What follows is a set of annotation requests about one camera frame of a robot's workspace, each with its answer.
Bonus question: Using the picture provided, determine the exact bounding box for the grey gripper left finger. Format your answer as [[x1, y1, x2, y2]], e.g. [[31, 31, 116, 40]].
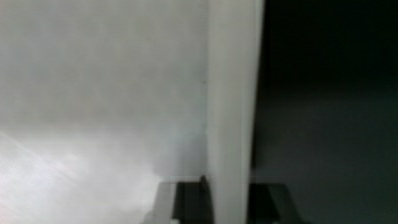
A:
[[155, 176, 212, 224]]

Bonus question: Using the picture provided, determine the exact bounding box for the white desk top tray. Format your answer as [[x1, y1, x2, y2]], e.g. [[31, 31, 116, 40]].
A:
[[0, 0, 263, 224]]

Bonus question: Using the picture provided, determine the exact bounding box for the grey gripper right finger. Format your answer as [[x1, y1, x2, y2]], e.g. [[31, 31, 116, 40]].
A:
[[249, 183, 311, 224]]

